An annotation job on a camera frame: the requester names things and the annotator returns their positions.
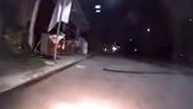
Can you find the dark asphalt road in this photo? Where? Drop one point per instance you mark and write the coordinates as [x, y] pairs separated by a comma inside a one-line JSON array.
[[131, 90]]

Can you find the pale concrete sidewalk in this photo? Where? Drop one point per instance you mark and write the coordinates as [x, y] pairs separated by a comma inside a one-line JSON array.
[[19, 74]]

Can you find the lit sign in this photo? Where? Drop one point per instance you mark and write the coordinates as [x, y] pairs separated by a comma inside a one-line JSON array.
[[97, 8]]

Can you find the roadside stall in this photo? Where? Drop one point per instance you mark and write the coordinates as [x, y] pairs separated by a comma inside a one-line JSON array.
[[53, 43]]

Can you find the building with sloped roof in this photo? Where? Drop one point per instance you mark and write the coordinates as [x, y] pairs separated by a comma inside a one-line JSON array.
[[37, 18]]

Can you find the white hanging cloth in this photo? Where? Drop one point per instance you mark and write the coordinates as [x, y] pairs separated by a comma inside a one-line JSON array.
[[65, 12]]

